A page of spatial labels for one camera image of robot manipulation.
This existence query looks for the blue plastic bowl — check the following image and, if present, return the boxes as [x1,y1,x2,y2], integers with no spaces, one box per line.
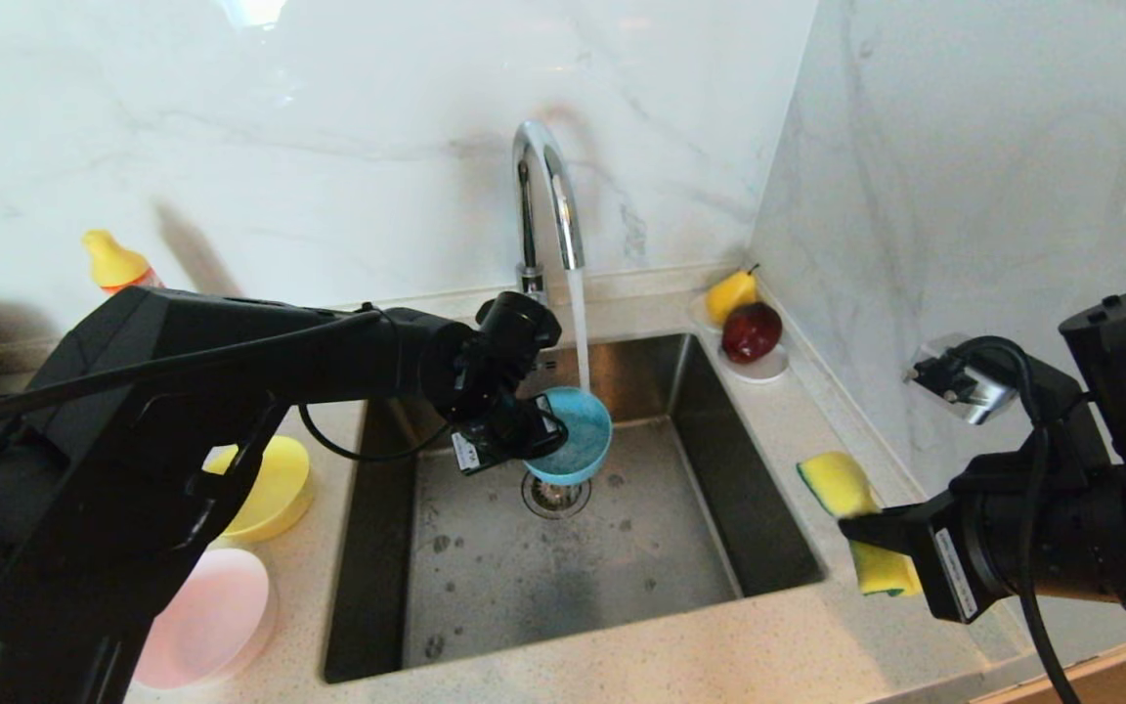
[524,386,614,487]

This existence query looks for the yellow green sponge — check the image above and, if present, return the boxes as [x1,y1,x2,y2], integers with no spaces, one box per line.
[797,452,924,597]

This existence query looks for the chrome gooseneck faucet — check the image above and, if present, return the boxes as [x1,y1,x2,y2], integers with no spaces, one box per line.
[512,120,586,306]

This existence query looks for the yellow capped dish soap bottle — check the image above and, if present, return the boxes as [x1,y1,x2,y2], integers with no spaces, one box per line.
[82,230,163,294]

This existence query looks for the stainless steel sink basin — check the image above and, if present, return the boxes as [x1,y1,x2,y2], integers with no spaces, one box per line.
[323,333,826,684]

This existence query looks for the round metal drain strainer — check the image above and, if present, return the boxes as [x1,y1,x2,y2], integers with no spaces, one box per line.
[522,474,592,520]

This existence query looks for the running water stream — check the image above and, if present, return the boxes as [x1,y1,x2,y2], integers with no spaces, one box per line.
[568,269,592,394]

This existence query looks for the yellow pear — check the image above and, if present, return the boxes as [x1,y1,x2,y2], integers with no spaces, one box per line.
[703,264,758,326]

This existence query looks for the dark red apple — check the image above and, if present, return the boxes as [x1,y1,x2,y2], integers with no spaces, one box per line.
[719,302,782,365]

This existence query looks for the yellow plastic bowl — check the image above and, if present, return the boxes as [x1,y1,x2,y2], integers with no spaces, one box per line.
[203,436,315,545]

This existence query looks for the pink plastic bowl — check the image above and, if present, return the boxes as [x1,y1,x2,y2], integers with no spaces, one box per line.
[133,548,279,690]

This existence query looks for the black smooth arm cable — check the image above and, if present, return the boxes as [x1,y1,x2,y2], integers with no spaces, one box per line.
[954,337,1087,704]
[0,305,452,463]

